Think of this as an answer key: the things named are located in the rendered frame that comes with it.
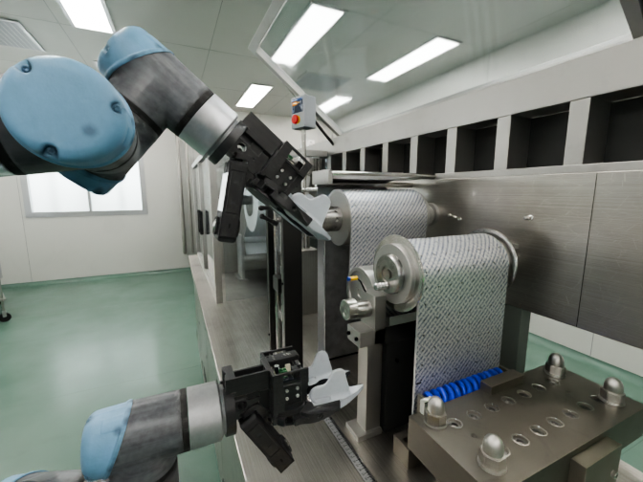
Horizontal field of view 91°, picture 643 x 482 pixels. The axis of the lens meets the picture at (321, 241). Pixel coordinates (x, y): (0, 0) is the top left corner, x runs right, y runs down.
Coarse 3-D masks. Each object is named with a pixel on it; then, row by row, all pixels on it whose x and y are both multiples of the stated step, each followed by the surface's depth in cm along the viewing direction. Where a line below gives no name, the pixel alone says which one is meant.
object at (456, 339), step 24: (432, 312) 58; (456, 312) 60; (480, 312) 63; (432, 336) 58; (456, 336) 61; (480, 336) 64; (432, 360) 59; (456, 360) 62; (480, 360) 65; (432, 384) 60
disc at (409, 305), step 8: (384, 240) 63; (392, 240) 61; (400, 240) 59; (408, 240) 57; (408, 248) 57; (416, 256) 55; (416, 264) 55; (416, 272) 55; (416, 280) 55; (416, 288) 55; (416, 296) 56; (392, 304) 62; (400, 304) 60; (408, 304) 58; (416, 304) 56
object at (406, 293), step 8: (384, 248) 62; (392, 248) 59; (400, 248) 57; (376, 256) 64; (400, 256) 57; (408, 256) 56; (408, 264) 56; (408, 272) 56; (376, 280) 65; (408, 280) 56; (408, 288) 56; (392, 296) 60; (400, 296) 58; (408, 296) 57
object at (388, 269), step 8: (384, 256) 60; (392, 256) 58; (376, 264) 63; (384, 264) 60; (392, 264) 58; (400, 264) 57; (376, 272) 63; (384, 272) 60; (392, 272) 58; (400, 272) 57; (384, 280) 61; (392, 280) 58; (400, 280) 57; (392, 288) 58; (400, 288) 58
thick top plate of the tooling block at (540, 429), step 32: (544, 384) 62; (576, 384) 62; (416, 416) 53; (448, 416) 53; (480, 416) 53; (512, 416) 53; (544, 416) 53; (576, 416) 54; (608, 416) 53; (640, 416) 55; (416, 448) 52; (448, 448) 47; (512, 448) 47; (544, 448) 47; (576, 448) 47; (448, 480) 46; (480, 480) 41; (512, 480) 41; (544, 480) 44
